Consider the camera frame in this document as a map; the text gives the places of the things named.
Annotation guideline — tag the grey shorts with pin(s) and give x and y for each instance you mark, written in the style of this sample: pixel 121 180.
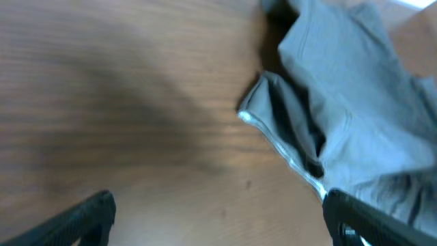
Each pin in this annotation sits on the grey shorts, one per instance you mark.
pixel 345 114

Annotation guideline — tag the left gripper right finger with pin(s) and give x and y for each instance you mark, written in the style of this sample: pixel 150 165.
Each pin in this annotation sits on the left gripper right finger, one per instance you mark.
pixel 351 222

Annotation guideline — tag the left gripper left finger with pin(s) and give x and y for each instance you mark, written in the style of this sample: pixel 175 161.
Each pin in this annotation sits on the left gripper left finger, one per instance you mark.
pixel 88 223

